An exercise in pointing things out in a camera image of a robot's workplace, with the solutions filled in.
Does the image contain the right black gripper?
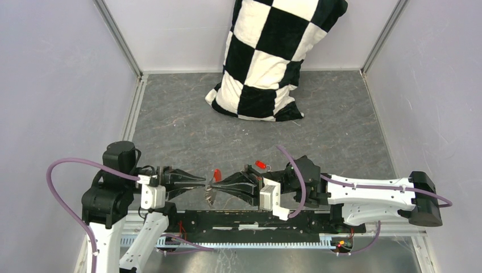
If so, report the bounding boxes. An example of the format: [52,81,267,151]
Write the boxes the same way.
[211,165,284,212]

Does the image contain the metal key holder red handle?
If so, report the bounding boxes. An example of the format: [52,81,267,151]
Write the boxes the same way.
[204,169,222,209]

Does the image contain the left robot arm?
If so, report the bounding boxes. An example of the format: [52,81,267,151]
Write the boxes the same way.
[81,140,205,272]

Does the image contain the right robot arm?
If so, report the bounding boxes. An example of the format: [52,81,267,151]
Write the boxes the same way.
[205,156,443,232]

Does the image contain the key with red tag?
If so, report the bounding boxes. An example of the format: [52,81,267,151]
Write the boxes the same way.
[255,160,272,173]

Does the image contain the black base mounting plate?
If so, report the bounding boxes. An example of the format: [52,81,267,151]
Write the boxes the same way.
[166,210,367,243]

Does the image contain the black white checkered pillow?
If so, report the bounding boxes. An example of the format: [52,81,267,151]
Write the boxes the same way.
[205,1,348,122]

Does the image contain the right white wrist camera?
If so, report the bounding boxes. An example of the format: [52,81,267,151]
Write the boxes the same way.
[259,178,290,221]

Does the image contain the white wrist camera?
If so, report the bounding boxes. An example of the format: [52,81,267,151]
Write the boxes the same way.
[137,175,166,210]
[259,178,290,221]

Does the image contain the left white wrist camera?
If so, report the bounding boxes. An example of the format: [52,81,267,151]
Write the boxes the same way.
[137,175,166,210]

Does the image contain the white slotted cable duct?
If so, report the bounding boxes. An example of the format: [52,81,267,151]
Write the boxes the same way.
[120,235,340,250]

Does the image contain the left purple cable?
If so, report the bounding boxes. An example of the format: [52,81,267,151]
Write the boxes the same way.
[45,158,214,273]

